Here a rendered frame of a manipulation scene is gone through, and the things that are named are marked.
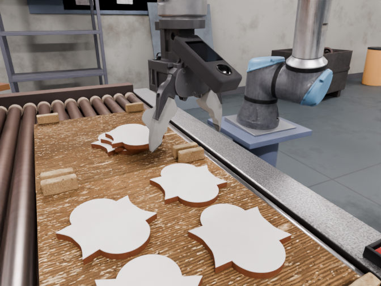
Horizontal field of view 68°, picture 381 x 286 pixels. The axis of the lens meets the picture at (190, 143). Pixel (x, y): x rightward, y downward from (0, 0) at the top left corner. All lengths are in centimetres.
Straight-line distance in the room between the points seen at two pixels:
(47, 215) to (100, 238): 12
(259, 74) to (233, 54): 413
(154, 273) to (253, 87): 74
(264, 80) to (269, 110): 11
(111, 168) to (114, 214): 18
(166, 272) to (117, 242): 9
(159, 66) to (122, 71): 386
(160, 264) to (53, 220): 20
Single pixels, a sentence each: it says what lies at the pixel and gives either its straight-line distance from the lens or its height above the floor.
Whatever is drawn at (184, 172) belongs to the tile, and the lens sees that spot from 56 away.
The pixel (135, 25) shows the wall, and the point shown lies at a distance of 434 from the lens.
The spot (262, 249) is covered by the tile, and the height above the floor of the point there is 95.
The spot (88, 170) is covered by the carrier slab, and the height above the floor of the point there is 94.
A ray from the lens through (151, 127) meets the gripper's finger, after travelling 45.
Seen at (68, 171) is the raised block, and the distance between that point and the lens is 59.
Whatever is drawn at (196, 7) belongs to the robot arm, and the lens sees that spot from 45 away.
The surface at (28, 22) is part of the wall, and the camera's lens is 417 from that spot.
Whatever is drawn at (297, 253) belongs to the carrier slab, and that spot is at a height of 94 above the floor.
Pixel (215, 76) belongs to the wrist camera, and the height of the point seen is 115.
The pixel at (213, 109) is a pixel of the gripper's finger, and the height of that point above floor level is 108.
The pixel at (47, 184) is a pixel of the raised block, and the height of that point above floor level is 96.
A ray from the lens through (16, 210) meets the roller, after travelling 59.
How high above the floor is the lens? 122
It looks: 23 degrees down
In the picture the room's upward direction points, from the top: straight up
